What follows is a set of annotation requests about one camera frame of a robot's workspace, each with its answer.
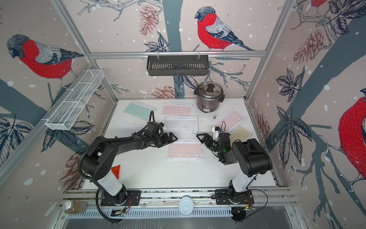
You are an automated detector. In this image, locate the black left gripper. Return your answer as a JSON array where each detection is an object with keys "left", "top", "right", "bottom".
[{"left": 152, "top": 133, "right": 179, "bottom": 149}]

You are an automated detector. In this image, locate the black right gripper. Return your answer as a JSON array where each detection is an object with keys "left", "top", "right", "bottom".
[{"left": 197, "top": 134, "right": 224, "bottom": 154}]

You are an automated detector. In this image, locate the white keyboard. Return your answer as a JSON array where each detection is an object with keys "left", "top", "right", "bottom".
[
  {"left": 117, "top": 123, "right": 145, "bottom": 138},
  {"left": 164, "top": 115, "right": 198, "bottom": 134}
]

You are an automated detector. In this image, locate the pink keyboard front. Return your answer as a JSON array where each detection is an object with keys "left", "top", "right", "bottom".
[{"left": 166, "top": 139, "right": 205, "bottom": 161}]

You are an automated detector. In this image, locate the pink keyboard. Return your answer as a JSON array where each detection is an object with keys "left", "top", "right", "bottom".
[
  {"left": 166, "top": 139, "right": 205, "bottom": 161},
  {"left": 161, "top": 102, "right": 193, "bottom": 116},
  {"left": 210, "top": 108, "right": 246, "bottom": 133}
]

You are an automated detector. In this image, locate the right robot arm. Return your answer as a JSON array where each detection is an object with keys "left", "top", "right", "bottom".
[{"left": 196, "top": 133, "right": 273, "bottom": 205}]

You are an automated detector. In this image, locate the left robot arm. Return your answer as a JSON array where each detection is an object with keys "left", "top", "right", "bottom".
[{"left": 78, "top": 121, "right": 178, "bottom": 205}]

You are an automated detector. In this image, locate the pink keyboard back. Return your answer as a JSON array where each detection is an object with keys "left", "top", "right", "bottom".
[{"left": 161, "top": 102, "right": 193, "bottom": 116}]

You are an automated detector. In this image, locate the pink keyboard right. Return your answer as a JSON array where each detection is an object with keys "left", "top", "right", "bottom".
[{"left": 210, "top": 108, "right": 246, "bottom": 133}]

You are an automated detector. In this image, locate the yellow keyboard right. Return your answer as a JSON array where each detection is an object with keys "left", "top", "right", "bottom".
[{"left": 230, "top": 126, "right": 253, "bottom": 144}]

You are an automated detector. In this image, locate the green keyboard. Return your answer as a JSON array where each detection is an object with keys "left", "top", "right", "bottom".
[{"left": 124, "top": 101, "right": 157, "bottom": 120}]

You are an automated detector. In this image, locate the steel rice cooker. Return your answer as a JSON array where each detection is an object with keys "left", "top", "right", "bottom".
[{"left": 194, "top": 82, "right": 225, "bottom": 113}]

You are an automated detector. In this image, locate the red packet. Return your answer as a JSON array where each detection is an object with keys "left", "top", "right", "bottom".
[{"left": 111, "top": 165, "right": 121, "bottom": 179}]

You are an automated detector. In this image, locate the white round cap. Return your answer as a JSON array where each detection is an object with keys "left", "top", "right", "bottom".
[{"left": 178, "top": 197, "right": 194, "bottom": 216}]

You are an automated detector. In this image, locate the black hanging basket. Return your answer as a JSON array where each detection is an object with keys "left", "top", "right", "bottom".
[{"left": 146, "top": 55, "right": 209, "bottom": 76}]

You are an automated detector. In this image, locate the glass jar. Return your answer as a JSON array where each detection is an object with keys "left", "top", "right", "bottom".
[{"left": 62, "top": 200, "right": 87, "bottom": 214}]

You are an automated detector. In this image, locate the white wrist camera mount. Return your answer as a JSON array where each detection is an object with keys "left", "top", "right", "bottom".
[{"left": 212, "top": 127, "right": 221, "bottom": 141}]

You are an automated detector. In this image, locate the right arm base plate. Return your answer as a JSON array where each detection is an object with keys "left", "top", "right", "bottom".
[{"left": 210, "top": 188, "right": 254, "bottom": 205}]

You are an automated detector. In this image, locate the right black cable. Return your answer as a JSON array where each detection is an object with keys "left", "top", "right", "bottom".
[{"left": 242, "top": 176, "right": 269, "bottom": 221}]

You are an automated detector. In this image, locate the black cable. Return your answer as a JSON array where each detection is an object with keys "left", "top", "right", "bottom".
[
  {"left": 95, "top": 187, "right": 126, "bottom": 224},
  {"left": 242, "top": 176, "right": 269, "bottom": 221}
]

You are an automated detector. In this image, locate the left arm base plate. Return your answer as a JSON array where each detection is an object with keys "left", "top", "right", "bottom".
[{"left": 101, "top": 190, "right": 142, "bottom": 207}]

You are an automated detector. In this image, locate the aluminium front rail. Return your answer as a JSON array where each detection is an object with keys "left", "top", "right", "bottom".
[{"left": 61, "top": 187, "right": 297, "bottom": 209}]

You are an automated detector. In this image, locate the left black cable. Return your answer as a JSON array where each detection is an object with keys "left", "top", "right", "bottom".
[{"left": 95, "top": 187, "right": 126, "bottom": 224}]

